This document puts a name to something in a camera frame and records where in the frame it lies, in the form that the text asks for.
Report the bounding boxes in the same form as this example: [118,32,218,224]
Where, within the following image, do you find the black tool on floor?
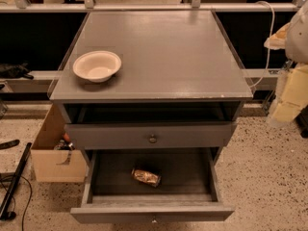
[0,140,20,150]

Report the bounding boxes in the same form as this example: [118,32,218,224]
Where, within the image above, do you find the grey wooden drawer cabinet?
[47,9,255,156]

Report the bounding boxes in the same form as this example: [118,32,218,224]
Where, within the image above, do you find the black cable on floor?
[0,173,34,231]

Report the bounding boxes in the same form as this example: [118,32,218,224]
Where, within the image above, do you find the cardboard box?
[31,105,88,183]

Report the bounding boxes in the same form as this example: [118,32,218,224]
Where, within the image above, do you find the metal rail frame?
[0,0,308,13]

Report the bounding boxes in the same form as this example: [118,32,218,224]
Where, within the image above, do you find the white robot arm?
[264,2,308,127]

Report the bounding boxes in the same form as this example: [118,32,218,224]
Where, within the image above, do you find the white paper bowl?
[72,51,121,83]

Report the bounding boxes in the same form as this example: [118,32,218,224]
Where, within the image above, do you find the black object on ledge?
[0,63,34,79]

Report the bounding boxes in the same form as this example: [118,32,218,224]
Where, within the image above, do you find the items inside cardboard box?
[54,133,75,150]

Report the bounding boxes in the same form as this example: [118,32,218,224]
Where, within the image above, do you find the closed grey top drawer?
[64,122,237,150]

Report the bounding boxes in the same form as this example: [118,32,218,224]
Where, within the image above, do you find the orange soda can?
[132,168,161,188]

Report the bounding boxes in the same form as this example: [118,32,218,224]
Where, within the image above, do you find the white cable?
[248,0,277,89]

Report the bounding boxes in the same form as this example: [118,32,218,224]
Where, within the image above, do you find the black pole on floor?
[0,142,32,220]

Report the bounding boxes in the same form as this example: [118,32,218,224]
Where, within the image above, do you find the open grey middle drawer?
[70,148,234,223]

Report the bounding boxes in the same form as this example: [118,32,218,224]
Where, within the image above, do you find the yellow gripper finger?
[267,64,308,126]
[264,23,290,50]

